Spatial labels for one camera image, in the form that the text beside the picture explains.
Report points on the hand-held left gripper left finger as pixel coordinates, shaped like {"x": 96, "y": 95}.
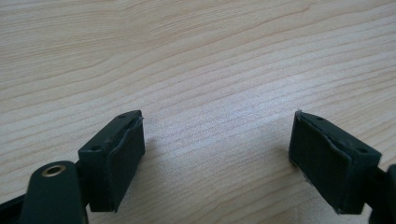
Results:
{"x": 112, "y": 161}

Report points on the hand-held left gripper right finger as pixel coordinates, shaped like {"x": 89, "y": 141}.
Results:
{"x": 330, "y": 168}

